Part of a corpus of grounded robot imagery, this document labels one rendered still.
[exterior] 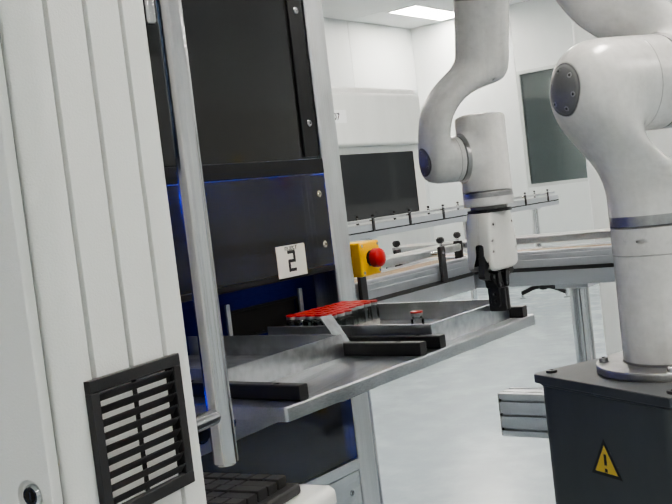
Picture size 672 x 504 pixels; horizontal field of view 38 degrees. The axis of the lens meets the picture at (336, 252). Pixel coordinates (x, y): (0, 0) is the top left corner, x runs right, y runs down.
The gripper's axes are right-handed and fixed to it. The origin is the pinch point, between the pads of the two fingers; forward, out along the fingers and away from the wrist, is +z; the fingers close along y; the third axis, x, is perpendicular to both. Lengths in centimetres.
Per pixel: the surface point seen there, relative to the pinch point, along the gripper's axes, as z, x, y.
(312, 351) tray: 2.0, -13.1, 35.6
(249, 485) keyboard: 10, 6, 72
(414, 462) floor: 92, -145, -183
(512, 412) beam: 43, -45, -85
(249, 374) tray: 2, -13, 50
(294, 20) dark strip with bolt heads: -56, -39, -3
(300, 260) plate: -9.4, -38.9, 4.4
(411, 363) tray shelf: 4.8, 0.8, 30.4
